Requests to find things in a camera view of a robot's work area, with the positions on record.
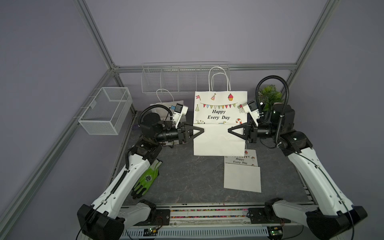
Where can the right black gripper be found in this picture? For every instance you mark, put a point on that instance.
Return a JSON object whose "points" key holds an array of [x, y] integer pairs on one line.
{"points": [[249, 132]]}

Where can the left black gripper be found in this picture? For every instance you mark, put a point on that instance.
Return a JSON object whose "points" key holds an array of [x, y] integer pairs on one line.
{"points": [[184, 136]]}

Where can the white party paper bag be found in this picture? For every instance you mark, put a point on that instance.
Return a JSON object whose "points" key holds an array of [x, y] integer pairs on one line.
{"points": [[243, 173]]}

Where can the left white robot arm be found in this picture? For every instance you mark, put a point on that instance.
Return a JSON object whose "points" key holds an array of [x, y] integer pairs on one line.
{"points": [[123, 180]]}

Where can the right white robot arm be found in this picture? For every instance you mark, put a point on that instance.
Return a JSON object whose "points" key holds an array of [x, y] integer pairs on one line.
{"points": [[333, 213]]}

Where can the artificial plant in black vase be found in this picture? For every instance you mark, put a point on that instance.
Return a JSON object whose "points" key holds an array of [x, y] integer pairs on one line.
{"points": [[269, 96]]}

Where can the green work glove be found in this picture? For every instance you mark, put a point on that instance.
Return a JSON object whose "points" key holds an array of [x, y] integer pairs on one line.
{"points": [[146, 180]]}

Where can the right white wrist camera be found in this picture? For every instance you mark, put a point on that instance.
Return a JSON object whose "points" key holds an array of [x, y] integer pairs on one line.
{"points": [[253, 110]]}

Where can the white wire wall shelf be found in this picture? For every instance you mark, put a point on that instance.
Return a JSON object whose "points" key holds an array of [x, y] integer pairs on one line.
{"points": [[180, 77]]}

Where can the white wire basket on left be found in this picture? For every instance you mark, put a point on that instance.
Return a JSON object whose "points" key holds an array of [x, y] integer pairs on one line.
{"points": [[107, 111]]}

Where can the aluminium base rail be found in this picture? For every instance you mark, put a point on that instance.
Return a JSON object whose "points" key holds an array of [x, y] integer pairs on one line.
{"points": [[217, 220]]}

